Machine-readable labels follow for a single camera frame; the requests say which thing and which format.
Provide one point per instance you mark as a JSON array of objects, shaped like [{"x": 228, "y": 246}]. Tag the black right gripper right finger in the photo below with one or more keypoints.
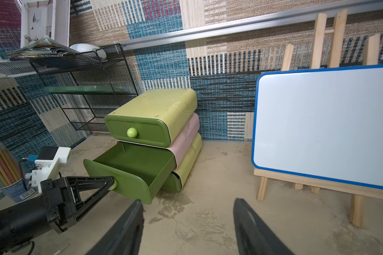
[{"x": 253, "y": 235}]

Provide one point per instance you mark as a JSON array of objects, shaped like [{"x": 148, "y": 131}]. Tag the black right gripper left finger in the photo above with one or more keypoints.
[{"x": 124, "y": 237}]

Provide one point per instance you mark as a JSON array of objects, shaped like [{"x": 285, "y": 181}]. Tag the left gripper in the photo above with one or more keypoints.
[{"x": 68, "y": 199}]

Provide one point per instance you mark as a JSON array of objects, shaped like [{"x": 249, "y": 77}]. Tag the green drawer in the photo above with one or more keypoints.
[
  {"x": 172, "y": 183},
  {"x": 140, "y": 171},
  {"x": 145, "y": 131}
]

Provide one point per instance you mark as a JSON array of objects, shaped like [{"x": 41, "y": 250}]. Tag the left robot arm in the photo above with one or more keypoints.
[{"x": 21, "y": 223}]

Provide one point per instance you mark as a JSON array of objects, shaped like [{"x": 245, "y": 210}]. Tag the green drawer cabinet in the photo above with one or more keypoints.
[{"x": 176, "y": 108}]

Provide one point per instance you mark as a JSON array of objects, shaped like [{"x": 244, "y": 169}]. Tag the green tray on shelf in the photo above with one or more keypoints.
[{"x": 81, "y": 90}]

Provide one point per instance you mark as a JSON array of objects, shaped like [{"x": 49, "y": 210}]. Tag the blue framed whiteboard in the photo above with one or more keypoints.
[{"x": 325, "y": 124}]

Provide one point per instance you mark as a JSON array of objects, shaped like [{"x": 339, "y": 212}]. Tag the white oval box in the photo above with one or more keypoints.
[{"x": 84, "y": 47}]

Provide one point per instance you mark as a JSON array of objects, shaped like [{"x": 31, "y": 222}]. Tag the Inedia magazine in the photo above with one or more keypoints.
[{"x": 45, "y": 30}]

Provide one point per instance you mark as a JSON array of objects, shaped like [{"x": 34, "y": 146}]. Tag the black wire mesh shelf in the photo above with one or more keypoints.
[{"x": 87, "y": 112}]

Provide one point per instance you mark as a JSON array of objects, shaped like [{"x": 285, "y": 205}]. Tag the white wire basket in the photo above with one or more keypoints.
[{"x": 14, "y": 69}]

